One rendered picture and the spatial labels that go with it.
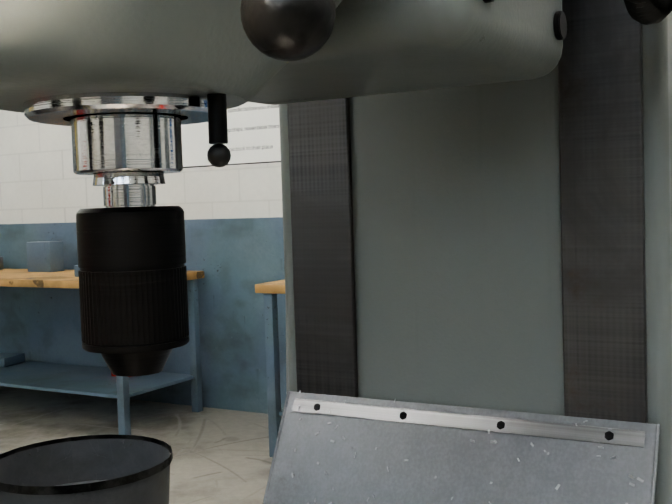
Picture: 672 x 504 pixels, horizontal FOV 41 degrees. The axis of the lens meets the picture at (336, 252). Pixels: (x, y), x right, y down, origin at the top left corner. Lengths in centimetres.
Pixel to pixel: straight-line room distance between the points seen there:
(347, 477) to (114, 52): 50
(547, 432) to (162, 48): 47
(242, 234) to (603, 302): 490
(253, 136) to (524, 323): 483
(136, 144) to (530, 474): 43
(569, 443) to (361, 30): 37
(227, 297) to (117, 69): 530
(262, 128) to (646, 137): 484
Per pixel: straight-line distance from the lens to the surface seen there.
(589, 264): 69
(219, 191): 564
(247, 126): 552
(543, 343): 71
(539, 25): 56
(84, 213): 40
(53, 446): 269
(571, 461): 70
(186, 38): 34
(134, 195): 40
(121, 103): 37
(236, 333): 562
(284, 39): 28
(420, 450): 74
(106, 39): 33
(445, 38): 45
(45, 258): 621
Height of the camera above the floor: 126
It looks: 3 degrees down
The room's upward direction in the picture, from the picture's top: 2 degrees counter-clockwise
